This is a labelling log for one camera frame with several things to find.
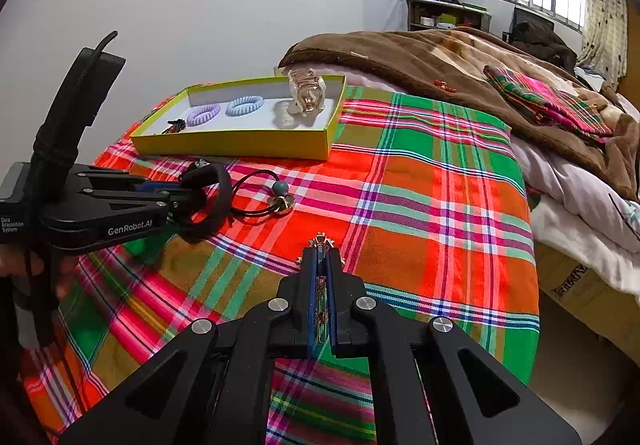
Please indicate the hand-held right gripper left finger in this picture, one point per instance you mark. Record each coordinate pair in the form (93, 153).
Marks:
(312, 285)

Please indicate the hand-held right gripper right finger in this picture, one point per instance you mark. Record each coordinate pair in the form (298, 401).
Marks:
(335, 285)

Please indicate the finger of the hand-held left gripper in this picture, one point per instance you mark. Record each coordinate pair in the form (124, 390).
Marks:
(155, 186)
(150, 206)

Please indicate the gold decorated hair clip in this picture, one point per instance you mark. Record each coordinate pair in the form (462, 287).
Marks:
(322, 240)

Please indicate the yellow-green cardboard box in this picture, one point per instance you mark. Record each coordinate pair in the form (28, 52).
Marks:
(225, 145)

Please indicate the clear rose-gold hair claw clip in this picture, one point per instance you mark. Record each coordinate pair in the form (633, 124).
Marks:
(305, 92)

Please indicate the person's left hand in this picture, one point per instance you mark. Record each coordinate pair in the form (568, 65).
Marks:
(65, 277)

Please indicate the red green plaid bedspread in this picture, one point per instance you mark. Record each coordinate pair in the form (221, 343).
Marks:
(425, 205)

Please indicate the pink bed sheet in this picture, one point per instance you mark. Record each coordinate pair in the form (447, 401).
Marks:
(340, 72)

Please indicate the small red ornament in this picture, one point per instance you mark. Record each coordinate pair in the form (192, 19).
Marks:
(442, 85)

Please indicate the brown fleece blanket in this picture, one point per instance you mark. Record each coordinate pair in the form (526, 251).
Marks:
(400, 55)

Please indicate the brown cardboard carton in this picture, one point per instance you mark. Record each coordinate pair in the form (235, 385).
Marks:
(580, 285)

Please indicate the white quilt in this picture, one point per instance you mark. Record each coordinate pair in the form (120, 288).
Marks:
(575, 195)

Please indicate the folded plaid cloth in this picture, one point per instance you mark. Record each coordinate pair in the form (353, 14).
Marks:
(545, 100)

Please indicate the wooden shelf unit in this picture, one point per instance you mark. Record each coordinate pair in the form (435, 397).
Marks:
(415, 15)

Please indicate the dark jacket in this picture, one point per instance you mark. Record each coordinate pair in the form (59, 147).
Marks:
(545, 42)

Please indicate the black monitor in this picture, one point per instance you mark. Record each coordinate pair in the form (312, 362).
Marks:
(525, 17)

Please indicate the wooden wardrobe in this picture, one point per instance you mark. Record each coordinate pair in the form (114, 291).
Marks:
(631, 45)

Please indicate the spotted curtain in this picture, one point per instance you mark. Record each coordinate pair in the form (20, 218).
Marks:
(605, 15)

